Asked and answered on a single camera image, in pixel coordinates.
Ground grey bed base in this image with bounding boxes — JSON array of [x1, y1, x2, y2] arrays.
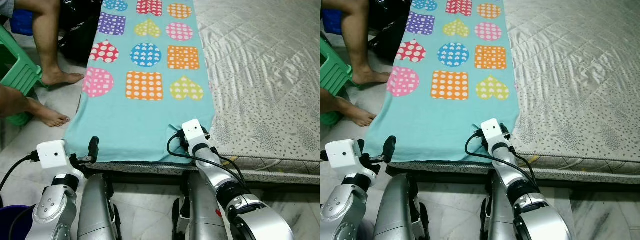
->
[[390, 167, 640, 186], [75, 167, 321, 186]]

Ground white grey patterned mattress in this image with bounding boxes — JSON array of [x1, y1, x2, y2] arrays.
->
[[502, 0, 640, 173], [192, 0, 321, 173]]

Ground silver robot leg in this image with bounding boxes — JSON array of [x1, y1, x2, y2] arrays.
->
[[372, 173, 431, 240], [480, 172, 521, 240], [77, 173, 123, 240], [172, 172, 228, 240]]

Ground silver right robot leg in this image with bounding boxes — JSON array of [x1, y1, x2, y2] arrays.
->
[[172, 172, 228, 240], [480, 172, 521, 240]]

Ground dark blue bucket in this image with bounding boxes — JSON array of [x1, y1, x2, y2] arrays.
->
[[0, 205, 33, 240]]

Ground blue plastic crate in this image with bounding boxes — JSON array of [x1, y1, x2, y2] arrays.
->
[[322, 9, 342, 36], [9, 9, 33, 37]]

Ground black bag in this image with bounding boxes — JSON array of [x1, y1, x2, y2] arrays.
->
[[369, 0, 413, 63], [57, 0, 103, 66]]

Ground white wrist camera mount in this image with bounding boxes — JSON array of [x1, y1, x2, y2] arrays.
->
[[325, 139, 368, 176], [36, 140, 76, 177], [480, 118, 512, 146], [181, 119, 210, 146]]

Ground teal blanket colourful dotted shapes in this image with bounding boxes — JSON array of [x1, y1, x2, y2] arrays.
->
[[63, 0, 217, 164], [364, 0, 521, 163]]

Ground silver left robot leg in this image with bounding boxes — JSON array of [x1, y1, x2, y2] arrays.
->
[[77, 173, 123, 240], [372, 173, 431, 240]]

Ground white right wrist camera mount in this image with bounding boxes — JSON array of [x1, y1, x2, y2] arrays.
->
[[181, 119, 210, 146], [480, 118, 512, 146]]

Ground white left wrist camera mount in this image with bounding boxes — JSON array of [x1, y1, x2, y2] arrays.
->
[[325, 139, 368, 176], [36, 140, 76, 177]]

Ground green plastic stool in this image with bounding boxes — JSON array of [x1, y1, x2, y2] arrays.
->
[[0, 24, 43, 126], [320, 32, 353, 126]]

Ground person in grey shorts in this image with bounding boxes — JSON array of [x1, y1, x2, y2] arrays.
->
[[320, 0, 392, 127], [0, 0, 86, 128]]

